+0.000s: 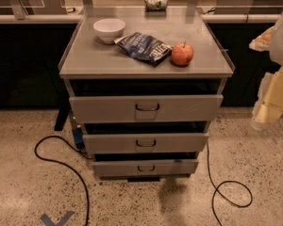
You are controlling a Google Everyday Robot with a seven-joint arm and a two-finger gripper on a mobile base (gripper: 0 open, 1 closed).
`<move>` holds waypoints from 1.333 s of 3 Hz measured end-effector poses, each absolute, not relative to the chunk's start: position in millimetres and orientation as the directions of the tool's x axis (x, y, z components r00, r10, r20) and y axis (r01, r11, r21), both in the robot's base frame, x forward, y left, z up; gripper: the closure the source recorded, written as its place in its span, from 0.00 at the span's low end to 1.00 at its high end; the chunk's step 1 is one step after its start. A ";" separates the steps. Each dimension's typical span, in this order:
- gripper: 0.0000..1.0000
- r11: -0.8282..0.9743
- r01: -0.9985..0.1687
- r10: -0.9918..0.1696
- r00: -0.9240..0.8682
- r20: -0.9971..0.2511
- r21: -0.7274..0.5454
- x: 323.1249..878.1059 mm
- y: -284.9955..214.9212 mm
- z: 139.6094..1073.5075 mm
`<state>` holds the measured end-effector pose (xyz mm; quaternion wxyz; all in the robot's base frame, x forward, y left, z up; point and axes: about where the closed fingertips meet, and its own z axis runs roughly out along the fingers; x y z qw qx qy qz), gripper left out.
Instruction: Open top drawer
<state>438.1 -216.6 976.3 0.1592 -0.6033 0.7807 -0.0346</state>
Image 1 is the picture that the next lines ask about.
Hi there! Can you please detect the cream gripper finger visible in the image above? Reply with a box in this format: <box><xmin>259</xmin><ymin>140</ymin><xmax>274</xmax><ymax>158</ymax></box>
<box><xmin>249</xmin><ymin>26</ymin><xmax>274</xmax><ymax>52</ymax></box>
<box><xmin>251</xmin><ymin>67</ymin><xmax>283</xmax><ymax>131</ymax></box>

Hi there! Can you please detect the grey top drawer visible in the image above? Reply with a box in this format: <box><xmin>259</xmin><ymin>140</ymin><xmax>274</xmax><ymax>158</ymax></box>
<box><xmin>70</xmin><ymin>95</ymin><xmax>223</xmax><ymax>123</ymax></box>

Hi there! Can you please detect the grey drawer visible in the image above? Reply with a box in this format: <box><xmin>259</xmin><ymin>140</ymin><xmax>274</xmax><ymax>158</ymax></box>
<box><xmin>83</xmin><ymin>133</ymin><xmax>208</xmax><ymax>154</ymax></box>
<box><xmin>92</xmin><ymin>159</ymin><xmax>198</xmax><ymax>178</ymax></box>
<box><xmin>70</xmin><ymin>95</ymin><xmax>223</xmax><ymax>123</ymax></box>

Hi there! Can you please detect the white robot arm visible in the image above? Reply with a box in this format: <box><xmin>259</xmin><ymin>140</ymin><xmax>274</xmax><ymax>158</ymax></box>
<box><xmin>249</xmin><ymin>12</ymin><xmax>283</xmax><ymax>131</ymax></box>

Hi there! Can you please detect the grey metal drawer cabinet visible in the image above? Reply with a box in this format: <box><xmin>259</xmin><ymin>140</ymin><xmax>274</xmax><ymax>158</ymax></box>
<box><xmin>60</xmin><ymin>7</ymin><xmax>233</xmax><ymax>179</ymax></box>

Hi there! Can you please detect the grey middle drawer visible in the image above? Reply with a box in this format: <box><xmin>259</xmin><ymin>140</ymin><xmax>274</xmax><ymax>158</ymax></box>
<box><xmin>83</xmin><ymin>133</ymin><xmax>208</xmax><ymax>154</ymax></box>

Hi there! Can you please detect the grey bottom drawer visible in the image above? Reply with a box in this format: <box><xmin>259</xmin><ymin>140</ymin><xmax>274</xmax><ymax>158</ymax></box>
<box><xmin>92</xmin><ymin>159</ymin><xmax>198</xmax><ymax>178</ymax></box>

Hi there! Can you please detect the red apple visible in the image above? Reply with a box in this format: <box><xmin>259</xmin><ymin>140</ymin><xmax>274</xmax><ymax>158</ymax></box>
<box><xmin>171</xmin><ymin>42</ymin><xmax>194</xmax><ymax>66</ymax></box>

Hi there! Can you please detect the dark blue chip bag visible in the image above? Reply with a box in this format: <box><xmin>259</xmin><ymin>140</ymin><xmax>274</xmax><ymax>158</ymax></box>
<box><xmin>114</xmin><ymin>32</ymin><xmax>172</xmax><ymax>67</ymax></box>

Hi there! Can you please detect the crumpled green white can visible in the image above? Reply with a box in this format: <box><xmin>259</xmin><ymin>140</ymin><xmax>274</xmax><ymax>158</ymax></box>
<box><xmin>144</xmin><ymin>0</ymin><xmax>168</xmax><ymax>11</ymax></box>

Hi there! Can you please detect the white ceramic bowl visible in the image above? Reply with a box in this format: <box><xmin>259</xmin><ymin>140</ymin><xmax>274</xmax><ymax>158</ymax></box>
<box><xmin>93</xmin><ymin>18</ymin><xmax>125</xmax><ymax>44</ymax></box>

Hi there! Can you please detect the blue power box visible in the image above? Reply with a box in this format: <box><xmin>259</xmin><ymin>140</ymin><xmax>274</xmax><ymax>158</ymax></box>
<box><xmin>73</xmin><ymin>127</ymin><xmax>84</xmax><ymax>148</ymax></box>

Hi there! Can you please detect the blue tape floor marker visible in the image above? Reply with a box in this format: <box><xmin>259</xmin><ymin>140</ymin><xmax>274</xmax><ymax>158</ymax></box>
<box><xmin>40</xmin><ymin>210</ymin><xmax>75</xmax><ymax>226</ymax></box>

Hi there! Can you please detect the black floor cable right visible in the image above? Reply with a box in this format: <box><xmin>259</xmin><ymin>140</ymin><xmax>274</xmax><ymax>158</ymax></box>
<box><xmin>206</xmin><ymin>140</ymin><xmax>254</xmax><ymax>226</ymax></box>

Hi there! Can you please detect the black floor cable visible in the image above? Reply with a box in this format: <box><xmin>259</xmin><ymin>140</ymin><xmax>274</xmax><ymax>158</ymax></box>
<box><xmin>206</xmin><ymin>140</ymin><xmax>254</xmax><ymax>226</ymax></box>
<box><xmin>34</xmin><ymin>135</ymin><xmax>92</xmax><ymax>226</ymax></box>

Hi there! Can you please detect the black floor cable left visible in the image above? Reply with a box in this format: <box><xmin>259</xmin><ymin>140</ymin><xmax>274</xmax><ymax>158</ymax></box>
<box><xmin>34</xmin><ymin>135</ymin><xmax>92</xmax><ymax>226</ymax></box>

